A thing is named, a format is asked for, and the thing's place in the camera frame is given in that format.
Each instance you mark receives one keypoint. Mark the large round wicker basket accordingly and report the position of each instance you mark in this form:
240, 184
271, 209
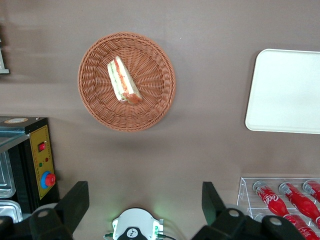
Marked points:
155, 75

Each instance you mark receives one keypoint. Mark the cream rectangular tray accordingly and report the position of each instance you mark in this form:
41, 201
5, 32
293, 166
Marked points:
287, 92

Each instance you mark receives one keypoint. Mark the triangle sandwich with filling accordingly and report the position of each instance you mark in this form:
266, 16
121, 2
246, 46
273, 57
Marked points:
122, 80

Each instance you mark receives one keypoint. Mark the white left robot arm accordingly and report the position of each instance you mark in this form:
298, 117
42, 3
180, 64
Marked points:
135, 221

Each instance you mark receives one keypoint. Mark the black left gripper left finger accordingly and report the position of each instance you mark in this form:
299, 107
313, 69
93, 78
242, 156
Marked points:
67, 210

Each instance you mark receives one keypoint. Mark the black food warmer cabinet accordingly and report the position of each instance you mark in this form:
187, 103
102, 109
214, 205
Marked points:
42, 140

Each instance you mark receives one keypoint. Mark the steel food pan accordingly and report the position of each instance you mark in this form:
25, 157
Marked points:
10, 210
5, 175

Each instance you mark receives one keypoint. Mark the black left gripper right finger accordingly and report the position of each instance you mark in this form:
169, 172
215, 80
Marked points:
217, 217

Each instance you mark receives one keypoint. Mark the red cola bottle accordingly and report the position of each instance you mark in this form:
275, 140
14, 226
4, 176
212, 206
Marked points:
271, 200
313, 190
300, 202
300, 226

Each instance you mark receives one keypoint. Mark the clear acrylic bottle rack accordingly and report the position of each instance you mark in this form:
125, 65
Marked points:
243, 192

